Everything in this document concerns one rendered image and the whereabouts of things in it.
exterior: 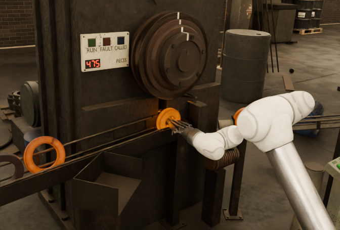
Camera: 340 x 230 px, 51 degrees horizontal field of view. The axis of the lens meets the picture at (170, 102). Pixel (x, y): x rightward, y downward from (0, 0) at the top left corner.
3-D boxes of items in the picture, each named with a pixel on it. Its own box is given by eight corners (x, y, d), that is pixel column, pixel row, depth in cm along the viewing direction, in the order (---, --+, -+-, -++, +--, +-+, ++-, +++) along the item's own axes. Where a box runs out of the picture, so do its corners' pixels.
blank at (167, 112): (155, 111, 200) (158, 113, 197) (177, 104, 208) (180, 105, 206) (156, 136, 206) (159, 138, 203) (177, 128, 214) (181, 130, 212)
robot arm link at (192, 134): (204, 145, 191) (197, 140, 196) (206, 130, 188) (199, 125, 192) (191, 149, 186) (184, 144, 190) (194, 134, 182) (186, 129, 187)
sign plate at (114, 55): (81, 71, 176) (80, 34, 170) (126, 65, 191) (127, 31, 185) (83, 72, 174) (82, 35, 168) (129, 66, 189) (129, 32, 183)
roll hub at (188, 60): (157, 88, 184) (160, 33, 175) (198, 81, 201) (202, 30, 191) (164, 91, 180) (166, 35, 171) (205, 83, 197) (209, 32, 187)
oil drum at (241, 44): (209, 94, 497) (215, 29, 467) (238, 88, 532) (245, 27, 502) (242, 106, 454) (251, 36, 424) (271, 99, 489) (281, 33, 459)
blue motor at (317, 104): (283, 134, 378) (288, 103, 367) (296, 118, 424) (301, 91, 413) (313, 142, 363) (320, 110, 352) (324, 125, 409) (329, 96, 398)
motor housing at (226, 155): (196, 220, 238) (202, 147, 220) (219, 209, 251) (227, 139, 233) (209, 231, 229) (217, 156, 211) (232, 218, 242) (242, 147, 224)
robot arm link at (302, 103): (276, 97, 149) (255, 104, 141) (311, 80, 135) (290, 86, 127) (290, 126, 147) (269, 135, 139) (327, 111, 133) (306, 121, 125)
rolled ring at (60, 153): (19, 143, 160) (18, 143, 163) (31, 182, 161) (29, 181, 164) (59, 131, 170) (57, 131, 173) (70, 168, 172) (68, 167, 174)
